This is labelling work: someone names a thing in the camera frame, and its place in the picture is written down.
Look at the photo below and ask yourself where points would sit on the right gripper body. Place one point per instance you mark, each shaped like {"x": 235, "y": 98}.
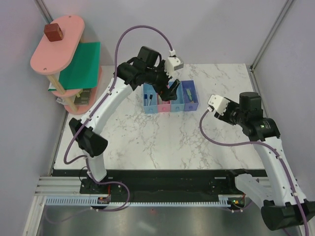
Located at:
{"x": 231, "y": 116}

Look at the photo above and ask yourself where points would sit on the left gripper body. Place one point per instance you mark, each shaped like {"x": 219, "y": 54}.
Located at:
{"x": 163, "y": 90}

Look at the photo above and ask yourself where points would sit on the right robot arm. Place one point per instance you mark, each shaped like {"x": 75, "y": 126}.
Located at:
{"x": 284, "y": 204}

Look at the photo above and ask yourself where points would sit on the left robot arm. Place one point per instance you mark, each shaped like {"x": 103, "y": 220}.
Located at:
{"x": 146, "y": 68}

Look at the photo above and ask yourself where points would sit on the pink plastic bin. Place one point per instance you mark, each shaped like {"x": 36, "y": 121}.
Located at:
{"x": 163, "y": 106}

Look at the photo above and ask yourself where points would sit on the light blue bin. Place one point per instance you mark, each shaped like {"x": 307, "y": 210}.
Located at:
{"x": 178, "y": 104}
{"x": 152, "y": 109}

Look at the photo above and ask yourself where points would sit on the light blue bin leftmost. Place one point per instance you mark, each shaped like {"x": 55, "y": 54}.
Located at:
{"x": 152, "y": 109}

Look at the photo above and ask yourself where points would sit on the purple plastic bin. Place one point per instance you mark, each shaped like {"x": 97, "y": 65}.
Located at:
{"x": 189, "y": 107}

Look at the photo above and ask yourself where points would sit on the black Canon setup booklet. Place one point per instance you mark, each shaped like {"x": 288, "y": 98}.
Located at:
{"x": 84, "y": 97}

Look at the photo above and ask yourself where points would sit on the green folder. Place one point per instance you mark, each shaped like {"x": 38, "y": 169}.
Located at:
{"x": 83, "y": 71}

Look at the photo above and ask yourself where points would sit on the pink wooden shelf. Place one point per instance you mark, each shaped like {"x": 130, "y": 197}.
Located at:
{"x": 50, "y": 58}

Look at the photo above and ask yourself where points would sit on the brown wooden block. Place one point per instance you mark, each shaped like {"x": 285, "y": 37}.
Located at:
{"x": 53, "y": 32}

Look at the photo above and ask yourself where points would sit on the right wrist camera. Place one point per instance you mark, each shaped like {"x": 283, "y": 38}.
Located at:
{"x": 218, "y": 104}

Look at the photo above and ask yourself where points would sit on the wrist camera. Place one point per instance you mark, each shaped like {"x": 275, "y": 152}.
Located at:
{"x": 218, "y": 104}
{"x": 173, "y": 64}

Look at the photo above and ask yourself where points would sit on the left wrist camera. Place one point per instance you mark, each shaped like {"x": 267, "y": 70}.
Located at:
{"x": 173, "y": 64}

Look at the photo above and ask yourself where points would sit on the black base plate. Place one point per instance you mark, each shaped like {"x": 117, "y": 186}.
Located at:
{"x": 259, "y": 174}

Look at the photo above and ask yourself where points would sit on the white cable duct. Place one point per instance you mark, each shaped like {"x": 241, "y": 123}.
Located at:
{"x": 85, "y": 201}

